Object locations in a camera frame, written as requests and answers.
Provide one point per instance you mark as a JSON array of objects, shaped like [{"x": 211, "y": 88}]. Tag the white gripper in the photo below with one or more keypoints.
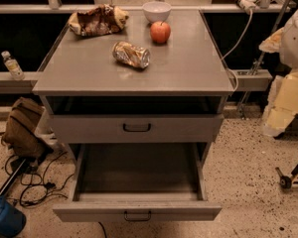
[{"x": 296, "y": 40}]

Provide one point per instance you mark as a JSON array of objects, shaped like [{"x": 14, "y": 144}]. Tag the grey drawer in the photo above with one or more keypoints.
[
  {"x": 138, "y": 183},
  {"x": 136, "y": 128}
]

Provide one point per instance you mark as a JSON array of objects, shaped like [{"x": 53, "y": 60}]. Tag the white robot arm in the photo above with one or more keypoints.
[{"x": 289, "y": 43}]

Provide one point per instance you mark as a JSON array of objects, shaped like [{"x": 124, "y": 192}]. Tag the grey drawer cabinet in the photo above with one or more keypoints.
[{"x": 185, "y": 76}]

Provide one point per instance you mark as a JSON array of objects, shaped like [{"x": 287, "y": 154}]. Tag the grey top drawer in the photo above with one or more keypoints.
[{"x": 136, "y": 128}]

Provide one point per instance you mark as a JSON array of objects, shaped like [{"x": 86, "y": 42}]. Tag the metal tripod pole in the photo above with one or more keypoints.
[{"x": 253, "y": 71}]

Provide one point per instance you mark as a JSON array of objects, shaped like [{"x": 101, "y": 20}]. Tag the red apple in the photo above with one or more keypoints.
[{"x": 160, "y": 32}]

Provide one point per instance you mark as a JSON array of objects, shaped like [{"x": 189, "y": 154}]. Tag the white bowl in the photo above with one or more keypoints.
[{"x": 156, "y": 11}]

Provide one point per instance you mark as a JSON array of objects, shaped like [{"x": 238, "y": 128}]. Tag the black wheeled stand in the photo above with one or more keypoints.
[{"x": 285, "y": 181}]

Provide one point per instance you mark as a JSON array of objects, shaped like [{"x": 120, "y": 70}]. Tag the crushed gold soda can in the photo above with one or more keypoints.
[{"x": 131, "y": 55}]

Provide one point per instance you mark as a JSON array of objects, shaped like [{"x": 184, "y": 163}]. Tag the brown chip bag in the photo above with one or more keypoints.
[{"x": 105, "y": 19}]

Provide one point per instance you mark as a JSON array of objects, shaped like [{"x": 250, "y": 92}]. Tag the small plastic bottle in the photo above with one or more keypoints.
[{"x": 13, "y": 66}]

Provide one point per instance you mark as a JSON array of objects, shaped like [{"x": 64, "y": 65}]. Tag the brown fabric bag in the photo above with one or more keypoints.
[{"x": 21, "y": 126}]

